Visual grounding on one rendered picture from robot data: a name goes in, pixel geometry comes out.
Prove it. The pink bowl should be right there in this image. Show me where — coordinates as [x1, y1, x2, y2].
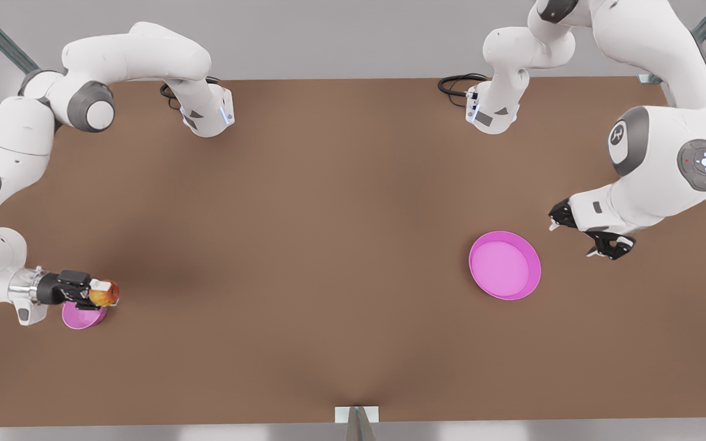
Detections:
[62, 300, 108, 330]

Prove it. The red yellow apple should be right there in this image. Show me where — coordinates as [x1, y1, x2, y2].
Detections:
[89, 281, 121, 307]

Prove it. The pink plate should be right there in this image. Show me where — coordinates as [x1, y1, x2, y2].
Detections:
[469, 231, 542, 301]

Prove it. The black cable loop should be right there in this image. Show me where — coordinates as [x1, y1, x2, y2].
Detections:
[438, 73, 491, 110]
[159, 76, 221, 112]

